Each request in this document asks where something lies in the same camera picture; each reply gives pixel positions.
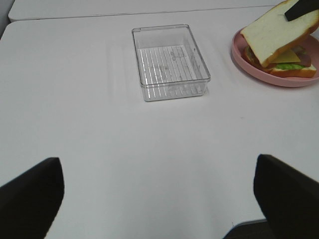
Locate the green lettuce leaf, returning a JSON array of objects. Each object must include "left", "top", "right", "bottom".
[{"left": 274, "top": 44, "right": 306, "bottom": 71}]

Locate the bacon strip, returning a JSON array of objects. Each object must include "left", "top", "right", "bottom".
[{"left": 293, "top": 46, "right": 312, "bottom": 67}]

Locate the bread slice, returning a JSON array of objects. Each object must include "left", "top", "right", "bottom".
[
  {"left": 240, "top": 0, "right": 319, "bottom": 68},
  {"left": 242, "top": 46, "right": 317, "bottom": 78}
]

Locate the pink round plate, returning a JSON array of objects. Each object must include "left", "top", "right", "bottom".
[{"left": 231, "top": 31, "right": 319, "bottom": 88}]

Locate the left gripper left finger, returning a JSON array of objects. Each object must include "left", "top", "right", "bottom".
[{"left": 0, "top": 157, "right": 65, "bottom": 239}]

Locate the left clear plastic container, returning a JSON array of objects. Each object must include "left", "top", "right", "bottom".
[{"left": 132, "top": 24, "right": 211, "bottom": 102}]

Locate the yellow cheese slice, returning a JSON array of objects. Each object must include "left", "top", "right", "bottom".
[{"left": 271, "top": 49, "right": 301, "bottom": 64}]

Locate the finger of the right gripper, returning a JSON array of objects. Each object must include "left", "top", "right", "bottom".
[{"left": 285, "top": 0, "right": 319, "bottom": 21}]

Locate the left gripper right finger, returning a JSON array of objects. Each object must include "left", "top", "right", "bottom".
[{"left": 253, "top": 154, "right": 319, "bottom": 239}]

